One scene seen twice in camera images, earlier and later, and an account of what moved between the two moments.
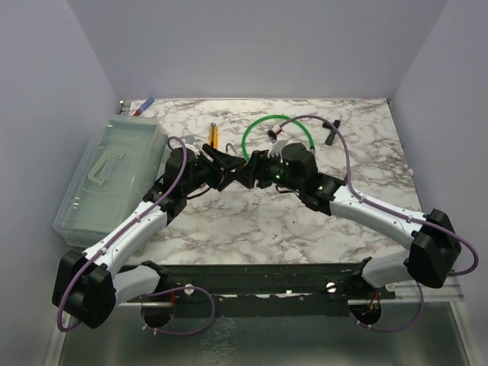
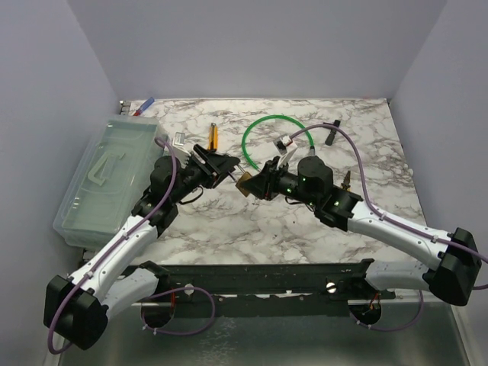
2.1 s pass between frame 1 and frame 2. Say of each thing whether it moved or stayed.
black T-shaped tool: stayed
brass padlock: moved
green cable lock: stayed
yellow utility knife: stayed
